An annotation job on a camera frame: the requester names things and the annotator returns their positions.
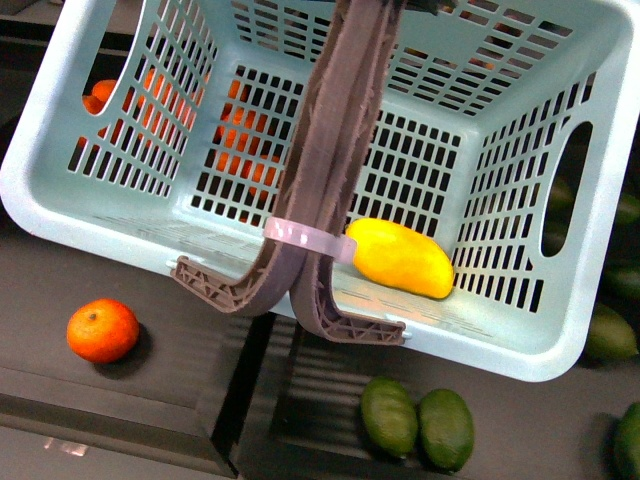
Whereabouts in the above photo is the yellow mango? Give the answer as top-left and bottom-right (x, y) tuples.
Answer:
(346, 218), (454, 299)

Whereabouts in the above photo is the light blue plastic basket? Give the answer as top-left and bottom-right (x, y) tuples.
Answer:
(1, 1), (639, 382)

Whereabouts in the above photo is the white zip tie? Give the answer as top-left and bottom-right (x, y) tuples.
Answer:
(263, 217), (357, 264)

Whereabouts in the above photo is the lone front orange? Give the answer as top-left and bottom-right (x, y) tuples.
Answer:
(66, 298), (140, 364)

